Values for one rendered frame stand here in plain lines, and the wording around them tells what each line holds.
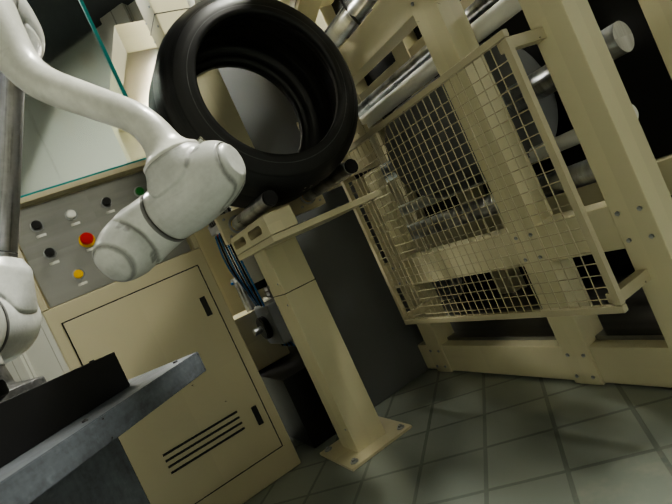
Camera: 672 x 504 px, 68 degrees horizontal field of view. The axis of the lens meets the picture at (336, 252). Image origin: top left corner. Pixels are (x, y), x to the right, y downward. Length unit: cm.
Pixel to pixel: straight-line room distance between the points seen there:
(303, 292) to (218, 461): 67
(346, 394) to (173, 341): 64
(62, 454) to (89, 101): 54
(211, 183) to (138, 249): 16
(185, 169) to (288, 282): 98
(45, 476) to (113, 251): 33
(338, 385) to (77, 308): 91
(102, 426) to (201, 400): 113
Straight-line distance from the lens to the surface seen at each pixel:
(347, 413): 182
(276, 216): 135
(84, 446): 76
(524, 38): 133
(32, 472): 72
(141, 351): 185
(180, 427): 189
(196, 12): 151
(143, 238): 87
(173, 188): 82
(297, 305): 173
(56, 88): 98
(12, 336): 108
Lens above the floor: 75
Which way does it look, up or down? 2 degrees down
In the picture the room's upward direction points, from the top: 25 degrees counter-clockwise
